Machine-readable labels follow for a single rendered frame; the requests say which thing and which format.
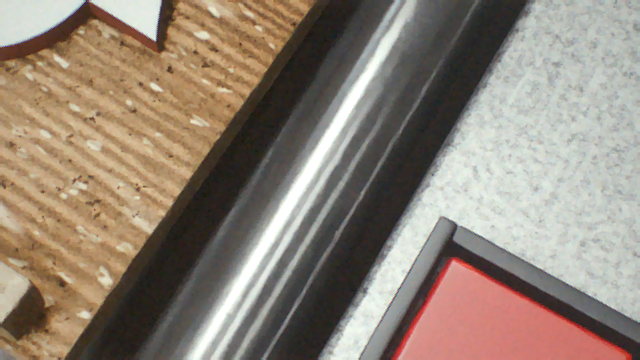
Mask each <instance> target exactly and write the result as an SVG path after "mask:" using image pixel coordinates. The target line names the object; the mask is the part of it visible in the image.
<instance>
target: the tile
mask: <svg viewBox="0 0 640 360"><path fill-rule="evenodd" d="M168 4H169V0H0V61H8V60H13V59H18V58H22V57H26V56H29V55H32V53H35V52H38V51H40V50H43V49H46V48H48V47H50V46H52V45H53V44H55V43H58V42H60V41H61V40H63V39H64V38H66V36H67V35H69V34H70V33H73V32H74V31H75V30H76V29H77V28H79V27H80V26H81V25H82V24H83V23H84V22H85V20H86V19H88V18H89V17H90V16H91V15H92V14H94V15H96V16H98V17H99V18H101V19H104V21H105V22H107V23H109V24H110V25H112V26H113V27H115V28H117V29H119V30H121V31H123V32H124V33H126V34H128V35H129V37H131V38H133V39H135V40H137V41H139V42H140V43H142V44H143V45H145V46H147V47H148V48H151V49H153V50H154V52H156V53H158V54H159V55H160V46H161V38H162V30H163V24H164V18H165V12H167V8H168Z"/></svg>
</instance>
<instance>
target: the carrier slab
mask: <svg viewBox="0 0 640 360"><path fill-rule="evenodd" d="M330 1H331V0H169V4H168V8H167V12H165V18H164V24H163V30H162V38H161V46H160V55H159V54H158V53H156V52H154V50H153V49H151V48H148V47H147V46H145V45H143V44H142V43H140V42H139V41H137V40H135V39H133V38H131V37H129V35H128V34H126V33H124V32H123V31H121V30H119V29H117V28H115V27H113V26H112V25H110V24H109V23H107V22H105V21H104V19H101V18H99V17H98V16H96V15H94V14H92V15H91V16H90V17H89V18H88V19H86V20H85V22H84V23H83V24H82V25H81V26H80V27H79V28H77V29H76V30H75V31H74V32H73V33H70V34H69V35H67V36H66V38H64V39H63V40H61V41H60V42H58V43H55V44H53V45H52V46H50V47H48V48H46V49H43V50H40V51H38V52H35V53H32V55H29V56H26V57H22V58H18V59H13V60H8V61H0V260H2V261H4V263H5V264H7V265H8V266H11V267H12V268H14V269H15V270H17V271H18V272H20V273H21V274H23V275H24V276H27V277H28V278H30V280H31V281H32V282H33V284H34V285H35V286H36V287H37V288H38V289H39V291H41V293H42V296H43V298H44V299H45V302H46V304H45V306H44V308H43V310H42V312H40V313H39V314H38V316H37V317H36V319H35V320H34V321H33V323H32V324H31V326H30V328H29V330H28V331H27V332H25V334H24V335H23V336H22V338H21V339H19V340H18V341H11V340H9V339H7V338H5V337H4V336H2V335H0V348H1V349H3V350H4V351H6V352H7V353H9V354H10V355H13V356H14V358H16V359H17V360H79V358H80V357H81V356H82V354H83V353H84V351H85V350H86V348H87V347H89V346H90V343H91V342H92V340H93V339H94V337H95V336H96V335H97V333H98V332H99V330H100V329H101V326H102V325H104V324H105V322H106V321H107V319H108V318H109V316H110V315H111V314H112V311H113V310H114V308H115V307H116V305H117V304H119V303H120V301H121V300H122V298H123V296H124V294H125V293H126V292H127V290H128V289H129V287H130V286H131V284H132V283H134V282H135V279H136V278H137V276H138V275H139V273H140V272H141V271H142V269H143V268H144V266H145V264H146V262H147V261H148V260H150V258H151V257H152V255H153V254H154V252H155V251H156V250H157V247H158V246H159V244H160V243H161V241H162V240H163V239H164V237H166V236H167V234H168V233H169V230H170V229H171V228H172V226H173V225H174V223H175V222H176V220H177V219H178V218H179V215H180V214H182V212H183V211H184V209H185V208H186V207H187V205H188V204H189V202H190V201H191V198H192V197H193V196H194V194H195V193H196V191H198V190H199V188H200V187H201V186H202V184H203V183H204V180H205V179H206V177H207V176H208V175H209V173H210V172H211V170H212V169H214V167H215V165H216V164H217V162H218V161H219V159H220V158H221V156H222V155H223V154H224V152H225V151H226V148H227V147H228V145H230V144H231V143H232V141H233V140H234V138H235V137H236V135H237V134H238V132H239V130H240V129H241V127H242V126H243V124H244V123H246V122H247V120H248V119H249V117H250V115H251V113H252V112H253V111H254V109H255V108H256V106H257V105H258V103H259V102H260V101H261V98H263V97H264V95H265V94H266V92H267V91H268V90H269V88H270V87H271V85H272V84H273V81H274V80H275V79H276V77H277V76H279V74H280V73H281V71H282V70H283V69H284V66H285V65H286V63H287V62H288V60H289V59H290V58H291V56H292V55H293V53H294V52H296V49H297V48H298V47H299V45H300V44H301V42H302V41H303V39H304V38H305V37H306V35H307V33H308V31H309V30H310V28H312V27H313V26H314V24H315V23H316V21H317V20H318V17H319V16H320V15H321V13H322V12H323V10H324V9H325V7H326V6H328V5H329V3H330Z"/></svg>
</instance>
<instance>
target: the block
mask: <svg viewBox="0 0 640 360"><path fill-rule="evenodd" d="M45 304H46V302H45V299H44V298H43V296H42V293H41V291H39V289H38V288H37V287H36V286H35V285H34V284H33V282H32V281H31V280H30V278H28V277H27V276H24V275H23V274H21V273H20V272H18V271H17V270H15V269H14V268H12V267H11V266H8V265H7V264H5V263H4V261H2V260H0V335H2V336H4V337H5V338H7V339H9V340H11V341H18V340H19V339H21V338H22V336H23V335H24V334H25V332H27V331H28V330H29V328H30V326H31V324H32V323H33V321H34V320H35V319H36V317H37V316H38V314H39V313H40V312H42V310H43V308H44V306H45Z"/></svg>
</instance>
